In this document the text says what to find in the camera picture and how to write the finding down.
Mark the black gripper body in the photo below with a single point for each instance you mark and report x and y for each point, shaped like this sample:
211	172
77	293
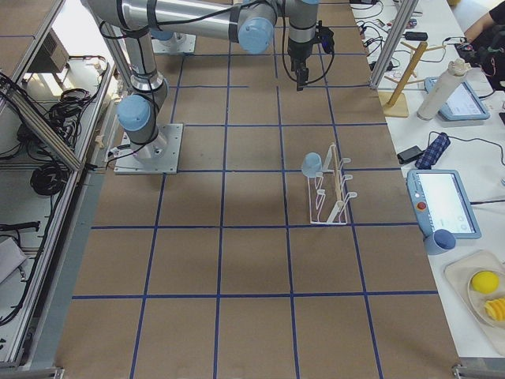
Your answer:
297	54

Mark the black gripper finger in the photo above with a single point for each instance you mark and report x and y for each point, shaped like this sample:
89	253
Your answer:
302	77

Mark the light blue ikea cup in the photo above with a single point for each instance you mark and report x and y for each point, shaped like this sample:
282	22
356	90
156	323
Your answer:
311	165

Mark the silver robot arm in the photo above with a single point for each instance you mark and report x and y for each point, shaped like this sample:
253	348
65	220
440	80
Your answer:
250	24

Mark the dark blue cup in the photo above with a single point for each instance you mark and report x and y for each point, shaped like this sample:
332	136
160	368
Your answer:
439	241

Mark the wooden mug tree stand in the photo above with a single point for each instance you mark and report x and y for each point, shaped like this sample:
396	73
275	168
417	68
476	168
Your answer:
394	103

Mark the black power adapter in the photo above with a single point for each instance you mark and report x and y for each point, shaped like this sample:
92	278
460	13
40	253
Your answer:
409	155

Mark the white cylindrical bottle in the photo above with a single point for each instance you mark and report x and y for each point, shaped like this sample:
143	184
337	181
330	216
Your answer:
445	85

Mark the plaid fabric pouch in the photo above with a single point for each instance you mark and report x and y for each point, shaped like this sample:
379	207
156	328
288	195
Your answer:
433	152

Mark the far blue teach pendant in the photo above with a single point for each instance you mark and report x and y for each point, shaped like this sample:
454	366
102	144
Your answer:
463	104

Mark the blue teach pendant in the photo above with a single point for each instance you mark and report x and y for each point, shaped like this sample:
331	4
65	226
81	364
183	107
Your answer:
463	104
440	201

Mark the near blue teach pendant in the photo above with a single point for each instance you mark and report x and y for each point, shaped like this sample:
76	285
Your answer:
440	201

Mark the beige tray with fruit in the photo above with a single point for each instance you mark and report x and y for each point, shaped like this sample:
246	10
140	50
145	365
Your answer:
459	274

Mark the yellow lemon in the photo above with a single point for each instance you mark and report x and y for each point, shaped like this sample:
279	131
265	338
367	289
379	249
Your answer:
485	282

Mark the yellow banana slices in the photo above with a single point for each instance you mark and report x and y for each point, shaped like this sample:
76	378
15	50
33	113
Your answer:
495	309

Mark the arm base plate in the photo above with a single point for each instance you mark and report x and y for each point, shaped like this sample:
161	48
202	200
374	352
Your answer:
158	157
173	44

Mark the white wire cup rack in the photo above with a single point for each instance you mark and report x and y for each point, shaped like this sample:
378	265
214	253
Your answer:
328	197

